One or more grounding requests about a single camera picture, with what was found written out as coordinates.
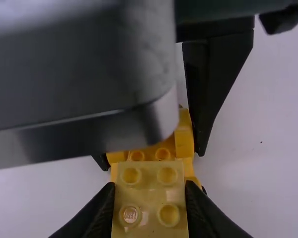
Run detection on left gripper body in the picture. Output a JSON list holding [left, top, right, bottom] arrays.
[[174, 0, 298, 44]]

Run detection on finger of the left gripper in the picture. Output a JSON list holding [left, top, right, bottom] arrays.
[[91, 151, 113, 172], [182, 29, 254, 157]]

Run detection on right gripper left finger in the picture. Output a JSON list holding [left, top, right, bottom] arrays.
[[47, 181, 117, 238]]

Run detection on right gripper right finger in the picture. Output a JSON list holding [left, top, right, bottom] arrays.
[[184, 180, 253, 238]]

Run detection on yellow toy car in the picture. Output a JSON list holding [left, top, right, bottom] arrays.
[[106, 109, 208, 238]]

